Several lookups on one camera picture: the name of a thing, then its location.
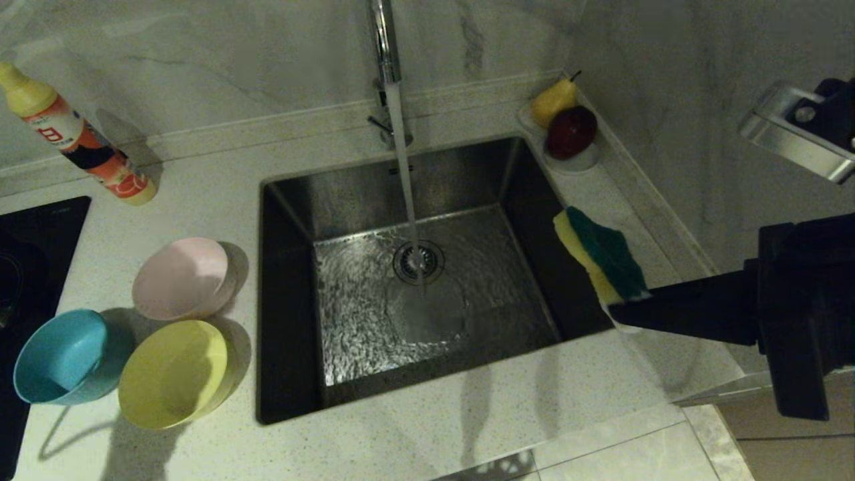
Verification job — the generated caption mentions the pink plastic bowl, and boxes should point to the pink plastic bowl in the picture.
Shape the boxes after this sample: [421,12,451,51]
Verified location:
[132,237,236,321]

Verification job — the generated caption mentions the dark red apple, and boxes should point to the dark red apple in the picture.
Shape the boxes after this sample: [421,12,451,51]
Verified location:
[546,106,598,160]

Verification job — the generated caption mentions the metal sink drain strainer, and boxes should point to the metal sink drain strainer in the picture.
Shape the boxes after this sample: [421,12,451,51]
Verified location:
[393,240,446,286]

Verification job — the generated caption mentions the black induction cooktop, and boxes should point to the black induction cooktop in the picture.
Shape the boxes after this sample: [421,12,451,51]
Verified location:
[0,196,92,481]

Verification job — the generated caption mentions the yellow detergent bottle red label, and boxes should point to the yellow detergent bottle red label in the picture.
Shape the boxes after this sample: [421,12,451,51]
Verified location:
[0,61,158,206]

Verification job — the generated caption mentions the small white dish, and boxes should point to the small white dish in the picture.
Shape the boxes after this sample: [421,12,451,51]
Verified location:
[518,100,601,174]

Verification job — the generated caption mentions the stainless steel sink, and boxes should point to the stainless steel sink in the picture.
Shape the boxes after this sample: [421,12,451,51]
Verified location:
[256,136,631,426]

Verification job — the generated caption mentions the yellow pear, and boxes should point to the yellow pear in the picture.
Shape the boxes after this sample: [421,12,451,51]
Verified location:
[531,70,582,129]

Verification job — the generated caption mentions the chrome faucet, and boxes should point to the chrome faucet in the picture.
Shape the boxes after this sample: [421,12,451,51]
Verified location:
[367,0,415,151]

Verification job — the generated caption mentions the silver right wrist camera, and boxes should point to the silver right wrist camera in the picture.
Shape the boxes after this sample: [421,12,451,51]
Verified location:
[738,79,855,184]

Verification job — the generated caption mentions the yellow and green sponge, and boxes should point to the yellow and green sponge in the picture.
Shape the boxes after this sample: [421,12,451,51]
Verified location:
[553,206,652,333]

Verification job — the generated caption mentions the light wooden cabinet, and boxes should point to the light wooden cabinet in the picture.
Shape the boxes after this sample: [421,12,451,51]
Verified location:
[671,367,855,481]

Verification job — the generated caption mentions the yellow plastic bowl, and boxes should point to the yellow plastic bowl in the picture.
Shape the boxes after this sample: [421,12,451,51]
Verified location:
[118,319,240,430]

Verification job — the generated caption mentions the blue plastic bowl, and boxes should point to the blue plastic bowl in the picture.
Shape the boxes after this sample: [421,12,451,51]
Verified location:
[13,309,134,406]

